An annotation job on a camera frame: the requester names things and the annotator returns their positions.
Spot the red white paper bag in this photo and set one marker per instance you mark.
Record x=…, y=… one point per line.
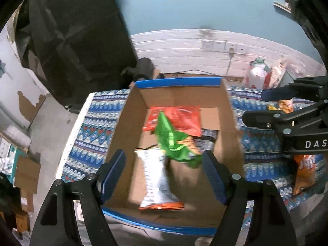
x=258, y=75

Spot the green snack bag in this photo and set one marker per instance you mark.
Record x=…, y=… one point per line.
x=177, y=145

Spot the red-orange snack bag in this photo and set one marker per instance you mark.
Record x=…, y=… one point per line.
x=183, y=118

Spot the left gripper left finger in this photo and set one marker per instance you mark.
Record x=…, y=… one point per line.
x=109, y=174

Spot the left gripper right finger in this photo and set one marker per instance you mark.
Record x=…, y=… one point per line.
x=222, y=181

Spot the brown floor cardboard box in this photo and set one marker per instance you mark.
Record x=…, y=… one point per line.
x=26, y=179

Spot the cardboard box blue tape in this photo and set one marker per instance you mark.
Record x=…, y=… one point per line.
x=202, y=212

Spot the white wall socket strip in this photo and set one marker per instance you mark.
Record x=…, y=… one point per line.
x=224, y=47

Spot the orange spicy chips bag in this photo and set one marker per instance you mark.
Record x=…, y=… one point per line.
x=285, y=105

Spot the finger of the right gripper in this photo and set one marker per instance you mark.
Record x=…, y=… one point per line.
x=264, y=119
x=280, y=93

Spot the black hanging garment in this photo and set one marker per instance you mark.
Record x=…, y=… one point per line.
x=75, y=47

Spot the orange black snack bag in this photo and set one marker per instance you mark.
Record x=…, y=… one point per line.
x=305, y=176

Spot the blue patterned tablecloth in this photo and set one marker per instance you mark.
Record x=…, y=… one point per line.
x=113, y=120

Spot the white orange snack bag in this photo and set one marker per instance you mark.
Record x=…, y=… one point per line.
x=158, y=194

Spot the white red small carton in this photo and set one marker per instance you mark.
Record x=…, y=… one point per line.
x=277, y=73

